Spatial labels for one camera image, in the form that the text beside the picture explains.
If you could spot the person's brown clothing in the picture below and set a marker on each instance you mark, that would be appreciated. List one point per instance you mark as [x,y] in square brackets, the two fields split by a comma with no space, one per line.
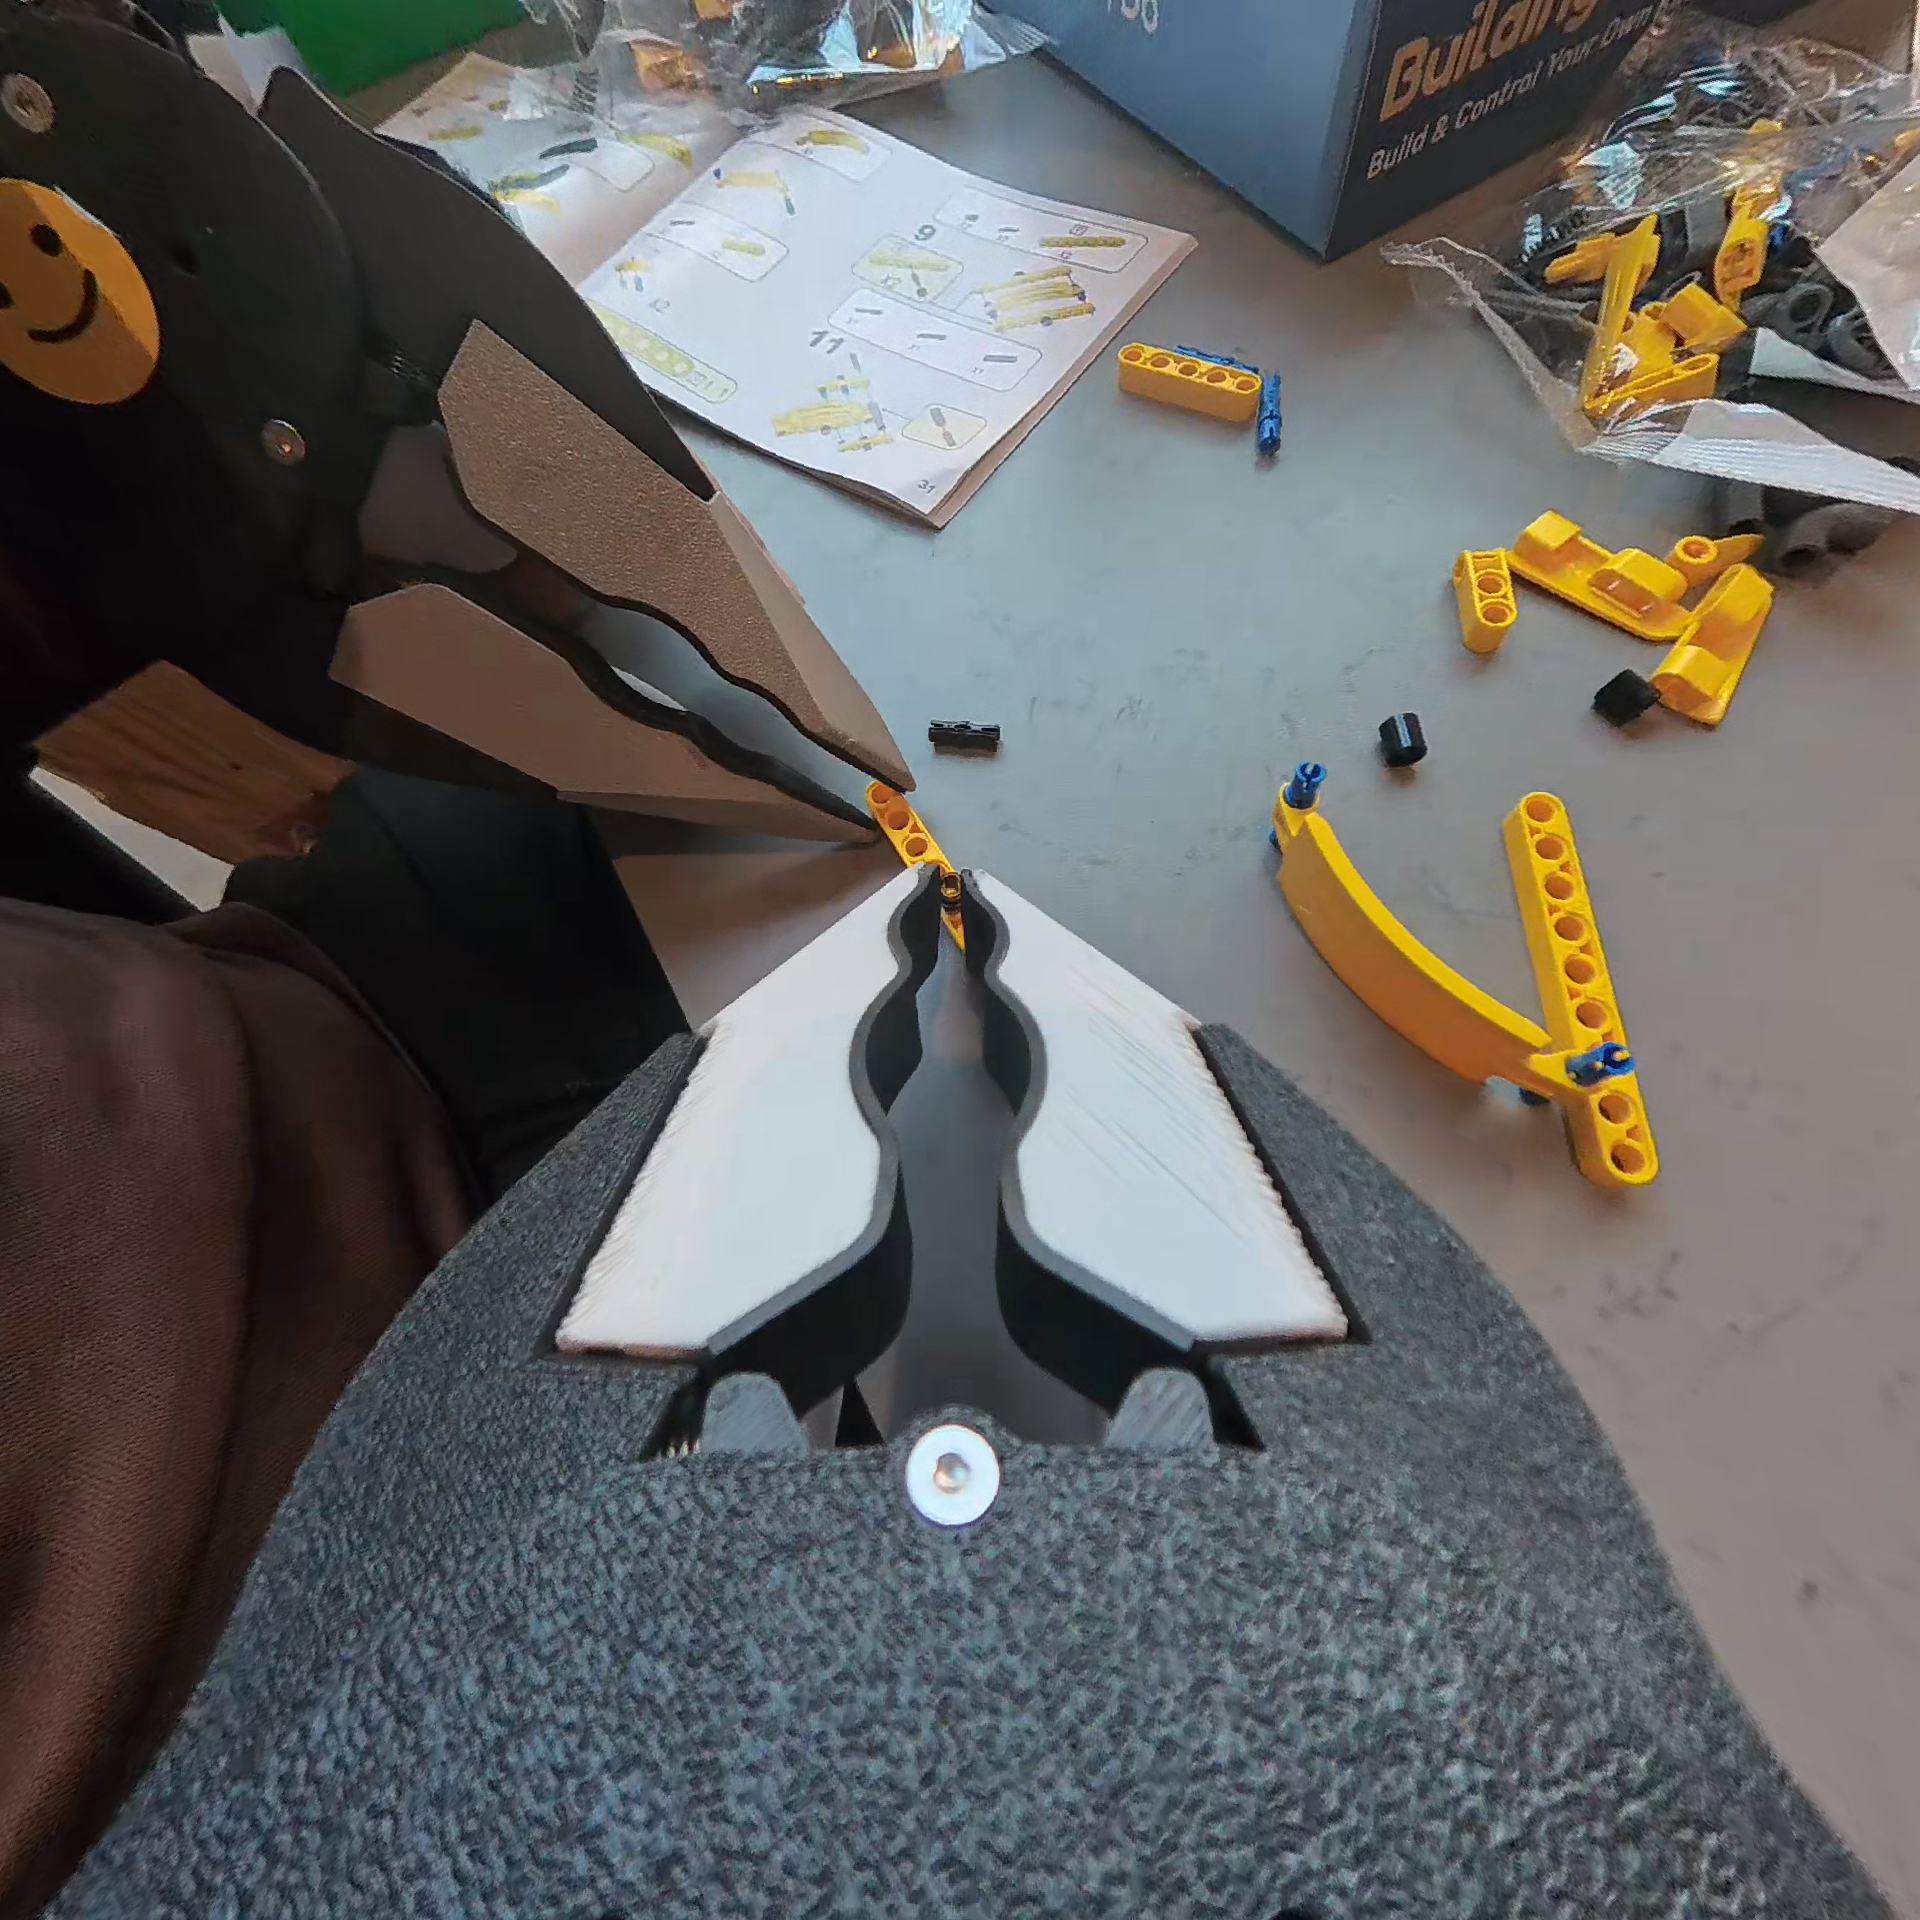
[196,1276]

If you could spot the yellow sloped panel piece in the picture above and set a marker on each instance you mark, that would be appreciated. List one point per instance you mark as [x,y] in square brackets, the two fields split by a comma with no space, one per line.
[1717,646]

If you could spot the open instruction booklet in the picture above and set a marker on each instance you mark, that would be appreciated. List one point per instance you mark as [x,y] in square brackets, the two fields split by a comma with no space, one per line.
[870,283]

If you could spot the yellow angled panel piece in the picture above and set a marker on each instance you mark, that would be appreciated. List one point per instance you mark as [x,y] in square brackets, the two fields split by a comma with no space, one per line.
[1590,578]

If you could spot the blue axle pin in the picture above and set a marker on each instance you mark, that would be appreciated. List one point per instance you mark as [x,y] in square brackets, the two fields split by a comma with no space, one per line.
[1270,412]

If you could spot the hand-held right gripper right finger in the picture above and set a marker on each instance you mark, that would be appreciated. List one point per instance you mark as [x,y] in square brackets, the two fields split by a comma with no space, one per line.
[1156,1184]

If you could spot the yellow beam with blue pins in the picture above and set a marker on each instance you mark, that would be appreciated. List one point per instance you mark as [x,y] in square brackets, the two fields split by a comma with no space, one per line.
[1186,376]

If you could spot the grey desk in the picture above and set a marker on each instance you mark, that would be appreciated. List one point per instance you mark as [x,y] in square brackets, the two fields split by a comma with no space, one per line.
[1202,630]

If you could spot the clear bag of building parts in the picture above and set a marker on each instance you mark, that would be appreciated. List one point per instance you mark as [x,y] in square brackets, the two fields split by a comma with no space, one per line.
[1695,271]

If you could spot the yellow long holed beam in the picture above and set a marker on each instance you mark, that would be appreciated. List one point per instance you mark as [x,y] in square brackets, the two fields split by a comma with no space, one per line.
[1576,930]

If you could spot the yellow short holed beam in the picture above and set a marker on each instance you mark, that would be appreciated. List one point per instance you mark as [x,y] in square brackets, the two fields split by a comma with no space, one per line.
[1483,600]

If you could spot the blue cardboard box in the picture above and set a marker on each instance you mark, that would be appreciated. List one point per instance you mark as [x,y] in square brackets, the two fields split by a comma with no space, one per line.
[1350,89]

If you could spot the black round bush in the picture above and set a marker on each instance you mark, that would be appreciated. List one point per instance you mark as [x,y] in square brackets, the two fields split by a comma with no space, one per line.
[1621,698]
[1403,739]

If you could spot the green box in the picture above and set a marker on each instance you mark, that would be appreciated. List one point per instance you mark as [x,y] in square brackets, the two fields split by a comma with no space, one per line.
[359,36]

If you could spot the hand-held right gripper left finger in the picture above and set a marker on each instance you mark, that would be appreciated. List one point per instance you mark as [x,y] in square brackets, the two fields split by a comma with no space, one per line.
[751,1184]

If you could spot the yellow curved panel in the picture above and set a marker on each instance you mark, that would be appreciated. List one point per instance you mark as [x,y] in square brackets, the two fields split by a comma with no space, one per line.
[1411,961]

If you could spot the grey connector piece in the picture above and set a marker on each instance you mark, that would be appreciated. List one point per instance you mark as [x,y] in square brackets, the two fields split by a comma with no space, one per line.
[1823,534]
[1740,512]

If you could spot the person's dark trousers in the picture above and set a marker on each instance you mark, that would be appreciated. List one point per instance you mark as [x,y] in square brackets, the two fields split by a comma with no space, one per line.
[494,961]

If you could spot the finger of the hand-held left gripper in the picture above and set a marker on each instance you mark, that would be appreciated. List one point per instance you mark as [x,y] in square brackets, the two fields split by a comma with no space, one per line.
[599,705]
[630,510]

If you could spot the clear plastic bag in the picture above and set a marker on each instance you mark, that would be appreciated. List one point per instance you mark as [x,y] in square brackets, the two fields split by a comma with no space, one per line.
[780,36]

